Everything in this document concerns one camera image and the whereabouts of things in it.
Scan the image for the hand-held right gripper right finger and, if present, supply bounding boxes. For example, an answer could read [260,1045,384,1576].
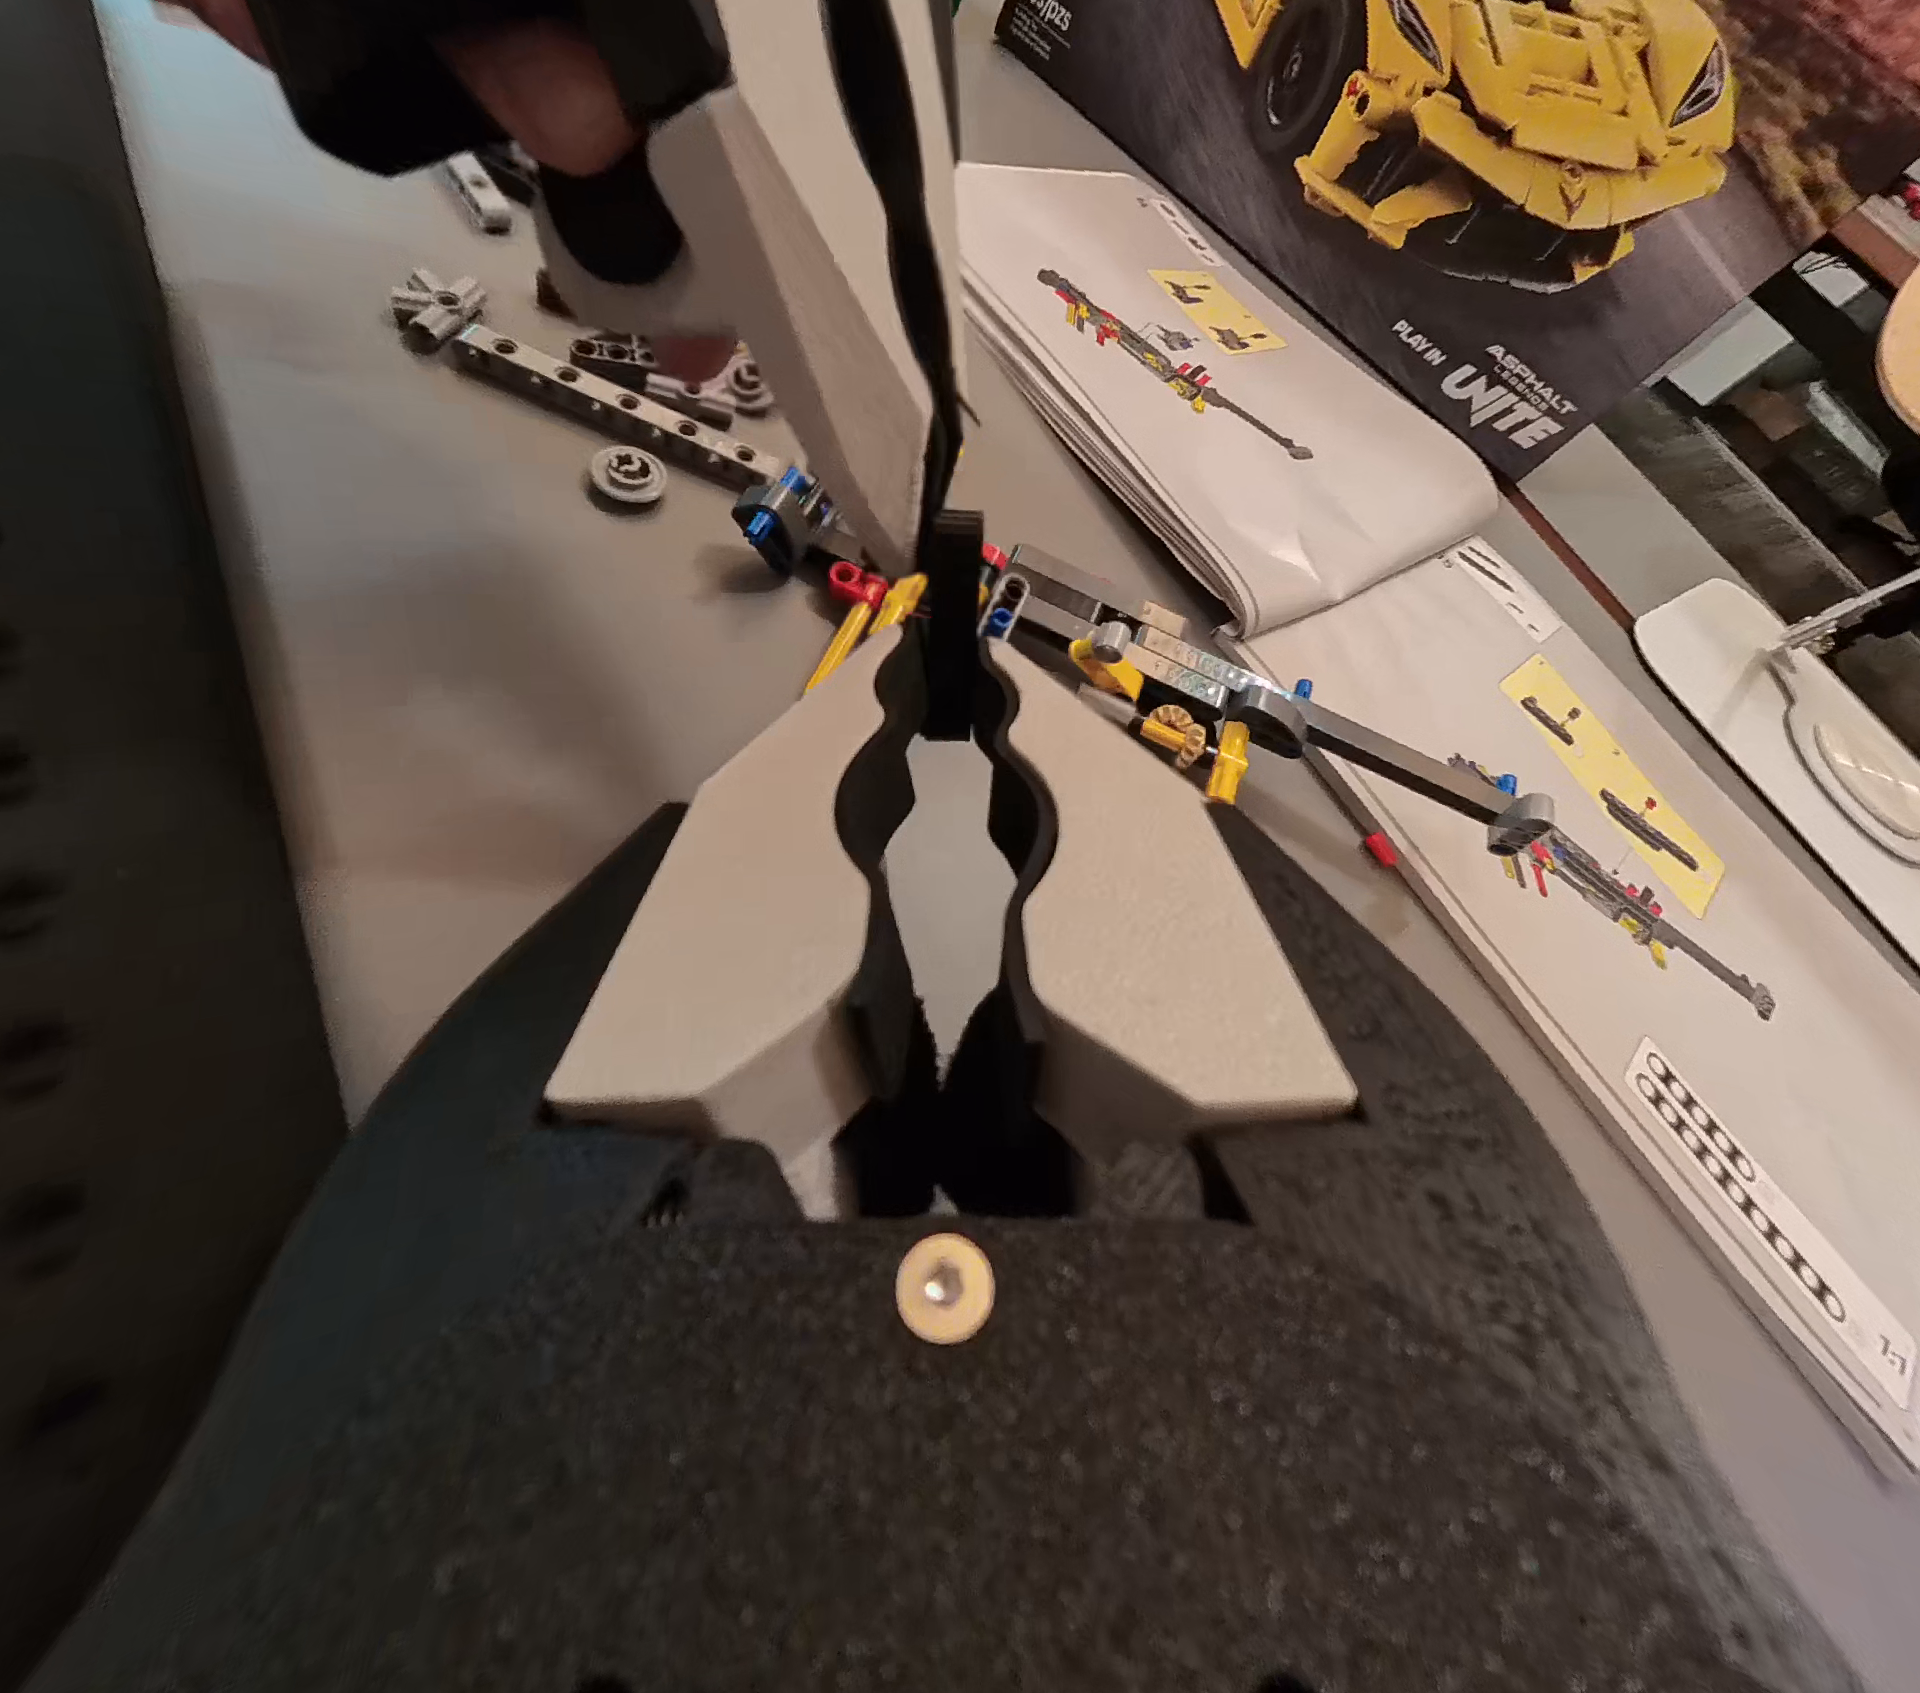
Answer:
[974,641,1360,1163]

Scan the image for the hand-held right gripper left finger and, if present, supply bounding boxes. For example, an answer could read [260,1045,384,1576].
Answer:
[543,629,920,1152]

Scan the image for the grey lego beam assembly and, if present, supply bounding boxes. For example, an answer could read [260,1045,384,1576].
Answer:
[733,470,1563,864]

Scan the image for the short black lego beam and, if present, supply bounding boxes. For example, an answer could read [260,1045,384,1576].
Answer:
[918,508,992,744]

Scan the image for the light grey lego beam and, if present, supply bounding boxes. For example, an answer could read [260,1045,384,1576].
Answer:
[450,320,792,497]

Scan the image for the light grey lego connector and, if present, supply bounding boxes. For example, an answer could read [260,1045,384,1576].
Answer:
[390,268,493,354]

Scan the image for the yellow car lego box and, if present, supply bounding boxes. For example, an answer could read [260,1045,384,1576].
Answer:
[995,0,1920,481]

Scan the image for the open instruction booklet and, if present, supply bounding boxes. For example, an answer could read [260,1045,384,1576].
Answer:
[953,159,1920,1484]

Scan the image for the wooden board white stand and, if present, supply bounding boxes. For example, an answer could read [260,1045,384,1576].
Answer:
[1633,268,1920,962]

